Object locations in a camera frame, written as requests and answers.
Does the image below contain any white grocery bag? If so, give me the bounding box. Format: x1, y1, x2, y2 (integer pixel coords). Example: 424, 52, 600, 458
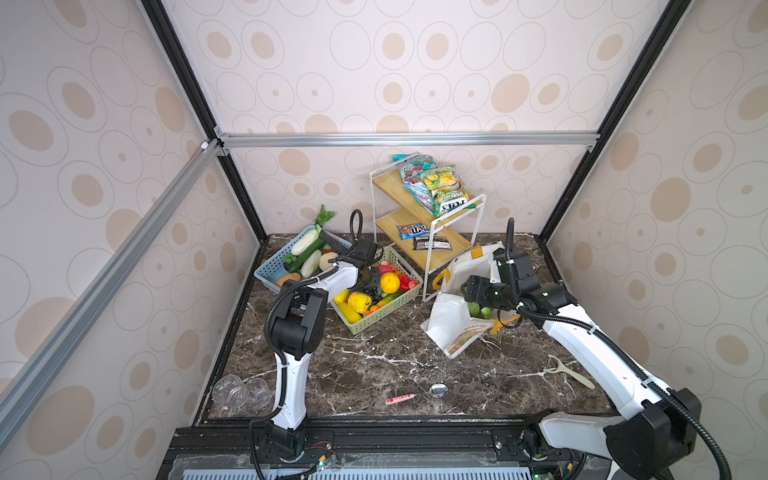
421, 241, 519, 359

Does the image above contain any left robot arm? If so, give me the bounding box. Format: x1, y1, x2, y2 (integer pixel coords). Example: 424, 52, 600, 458
257, 239, 383, 460

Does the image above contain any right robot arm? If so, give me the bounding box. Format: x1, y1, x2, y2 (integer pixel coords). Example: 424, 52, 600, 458
442, 245, 732, 479

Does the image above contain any colourful candy bag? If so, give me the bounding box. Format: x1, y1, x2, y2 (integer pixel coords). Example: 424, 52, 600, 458
397, 154, 436, 197

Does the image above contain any green yellow candy bag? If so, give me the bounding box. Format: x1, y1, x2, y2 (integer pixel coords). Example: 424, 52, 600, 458
421, 165, 470, 217

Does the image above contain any orange fruit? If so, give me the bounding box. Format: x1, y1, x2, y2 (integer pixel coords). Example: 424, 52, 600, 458
380, 272, 401, 295

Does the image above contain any white pumpkin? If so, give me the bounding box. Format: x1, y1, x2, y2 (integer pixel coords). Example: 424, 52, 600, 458
319, 251, 338, 272

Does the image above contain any yellow lemon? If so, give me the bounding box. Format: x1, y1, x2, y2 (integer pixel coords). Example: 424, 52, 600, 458
347, 292, 373, 315

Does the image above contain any blue snack packet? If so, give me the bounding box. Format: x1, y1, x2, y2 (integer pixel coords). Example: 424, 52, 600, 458
398, 223, 429, 241

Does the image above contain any white long vegetable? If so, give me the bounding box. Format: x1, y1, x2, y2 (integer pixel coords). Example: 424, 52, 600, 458
300, 250, 322, 279

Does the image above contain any green plastic basket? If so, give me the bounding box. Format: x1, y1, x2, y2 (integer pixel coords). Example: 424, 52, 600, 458
331, 245, 423, 335

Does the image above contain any purple snack packet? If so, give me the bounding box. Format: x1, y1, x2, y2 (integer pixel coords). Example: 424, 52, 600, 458
413, 237, 453, 251

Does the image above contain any white wooden shelf rack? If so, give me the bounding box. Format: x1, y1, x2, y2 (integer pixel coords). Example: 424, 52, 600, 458
369, 160, 487, 302

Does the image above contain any green cucumber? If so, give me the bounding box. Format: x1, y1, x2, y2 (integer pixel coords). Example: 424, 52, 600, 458
288, 238, 325, 273

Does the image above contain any brown bread roll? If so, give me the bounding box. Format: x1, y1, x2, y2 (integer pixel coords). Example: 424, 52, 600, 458
275, 273, 302, 288

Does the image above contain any cream vegetable peeler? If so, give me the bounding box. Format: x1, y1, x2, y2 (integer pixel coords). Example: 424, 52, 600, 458
544, 354, 596, 390

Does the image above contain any blue plastic basket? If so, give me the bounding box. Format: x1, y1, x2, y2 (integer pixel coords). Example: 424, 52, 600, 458
254, 225, 353, 308

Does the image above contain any clear plastic cup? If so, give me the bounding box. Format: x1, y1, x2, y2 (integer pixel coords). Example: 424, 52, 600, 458
212, 374, 273, 410

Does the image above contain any pink handled spoon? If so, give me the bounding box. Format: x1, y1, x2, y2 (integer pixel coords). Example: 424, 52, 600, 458
385, 383, 448, 406

